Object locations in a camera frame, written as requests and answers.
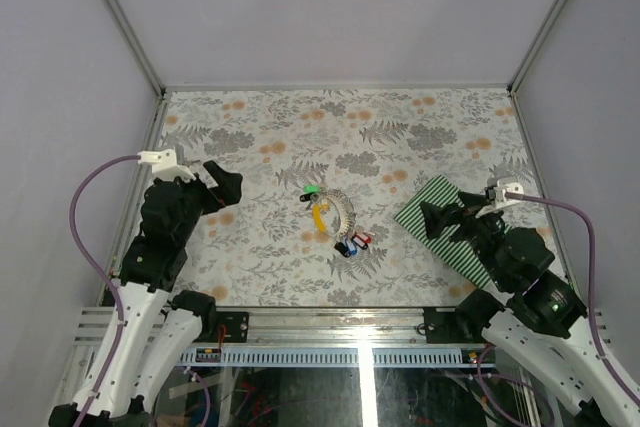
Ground red tag key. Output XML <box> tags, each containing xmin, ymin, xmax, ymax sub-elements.
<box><xmin>356</xmin><ymin>232</ymin><xmax>372</xmax><ymax>244</ymax></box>

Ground blue slotted cable duct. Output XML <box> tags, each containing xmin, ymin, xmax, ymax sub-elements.
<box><xmin>178</xmin><ymin>347</ymin><xmax>468</xmax><ymax>368</ymax></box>

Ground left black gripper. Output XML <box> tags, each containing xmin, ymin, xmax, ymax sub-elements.
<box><xmin>171</xmin><ymin>161</ymin><xmax>243</xmax><ymax>246</ymax></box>

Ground green striped cloth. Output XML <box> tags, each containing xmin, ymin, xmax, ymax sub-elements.
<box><xmin>392</xmin><ymin>174</ymin><xmax>496</xmax><ymax>291</ymax></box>

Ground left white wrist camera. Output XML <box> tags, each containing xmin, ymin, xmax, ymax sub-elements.
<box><xmin>137</xmin><ymin>148</ymin><xmax>196</xmax><ymax>183</ymax></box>

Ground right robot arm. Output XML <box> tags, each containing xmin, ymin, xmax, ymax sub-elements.
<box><xmin>420</xmin><ymin>184</ymin><xmax>639</xmax><ymax>426</ymax></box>

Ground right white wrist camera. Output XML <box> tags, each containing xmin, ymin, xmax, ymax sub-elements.
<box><xmin>482</xmin><ymin>178</ymin><xmax>524</xmax><ymax>213</ymax></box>

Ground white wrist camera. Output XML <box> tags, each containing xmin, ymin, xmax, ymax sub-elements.
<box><xmin>137</xmin><ymin>148</ymin><xmax>196</xmax><ymax>183</ymax></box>
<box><xmin>482</xmin><ymin>178</ymin><xmax>524</xmax><ymax>213</ymax></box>

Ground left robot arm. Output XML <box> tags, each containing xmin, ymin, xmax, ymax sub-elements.
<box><xmin>48</xmin><ymin>149</ymin><xmax>243</xmax><ymax>426</ymax></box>

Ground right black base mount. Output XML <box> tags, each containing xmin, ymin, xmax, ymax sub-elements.
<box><xmin>423</xmin><ymin>306</ymin><xmax>502</xmax><ymax>345</ymax></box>

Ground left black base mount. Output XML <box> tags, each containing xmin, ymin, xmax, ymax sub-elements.
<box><xmin>195</xmin><ymin>311</ymin><xmax>250</xmax><ymax>345</ymax></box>

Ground yellow tag key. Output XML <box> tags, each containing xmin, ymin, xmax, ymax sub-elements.
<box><xmin>312</xmin><ymin>203</ymin><xmax>330</xmax><ymax>234</ymax></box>

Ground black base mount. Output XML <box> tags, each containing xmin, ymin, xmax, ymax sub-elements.
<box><xmin>423</xmin><ymin>306</ymin><xmax>502</xmax><ymax>345</ymax></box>
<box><xmin>195</xmin><ymin>311</ymin><xmax>250</xmax><ymax>345</ymax></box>

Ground metal key organizer ring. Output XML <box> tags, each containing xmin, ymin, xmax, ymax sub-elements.
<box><xmin>306</xmin><ymin>189</ymin><xmax>358</xmax><ymax>243</ymax></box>

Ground black tag key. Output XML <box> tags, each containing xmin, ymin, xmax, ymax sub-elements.
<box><xmin>334</xmin><ymin>242</ymin><xmax>351</xmax><ymax>258</ymax></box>

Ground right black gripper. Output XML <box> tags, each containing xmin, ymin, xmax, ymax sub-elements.
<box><xmin>418</xmin><ymin>190</ymin><xmax>509</xmax><ymax>288</ymax></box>

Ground light green tag key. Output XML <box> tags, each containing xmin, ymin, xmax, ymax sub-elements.
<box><xmin>299</xmin><ymin>185</ymin><xmax>321</xmax><ymax>202</ymax></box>

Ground aluminium front rail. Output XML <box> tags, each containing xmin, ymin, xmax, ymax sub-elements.
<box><xmin>74</xmin><ymin>304</ymin><xmax>614</xmax><ymax>348</ymax></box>

